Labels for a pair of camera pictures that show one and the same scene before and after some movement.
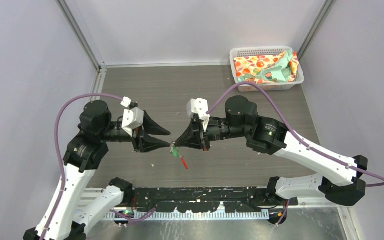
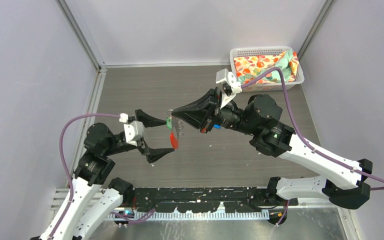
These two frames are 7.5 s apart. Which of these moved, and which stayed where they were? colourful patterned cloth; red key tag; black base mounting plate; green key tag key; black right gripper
Moved: black right gripper; red key tag; green key tag key
Stayed: colourful patterned cloth; black base mounting plate
